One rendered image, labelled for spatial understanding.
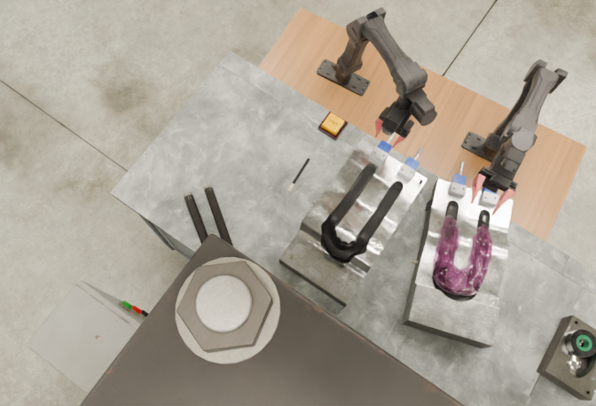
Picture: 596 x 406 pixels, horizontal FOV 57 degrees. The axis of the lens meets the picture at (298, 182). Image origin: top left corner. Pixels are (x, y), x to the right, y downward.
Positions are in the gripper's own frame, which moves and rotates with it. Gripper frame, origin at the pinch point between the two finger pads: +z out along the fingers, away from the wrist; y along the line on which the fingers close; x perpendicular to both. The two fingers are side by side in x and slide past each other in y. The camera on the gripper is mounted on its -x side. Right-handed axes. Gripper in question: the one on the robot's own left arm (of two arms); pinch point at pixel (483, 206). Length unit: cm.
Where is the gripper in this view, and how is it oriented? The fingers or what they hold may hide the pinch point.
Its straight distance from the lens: 158.9
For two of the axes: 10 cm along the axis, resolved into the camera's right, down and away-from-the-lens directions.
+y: 8.7, 4.7, -1.6
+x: 0.0, 3.2, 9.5
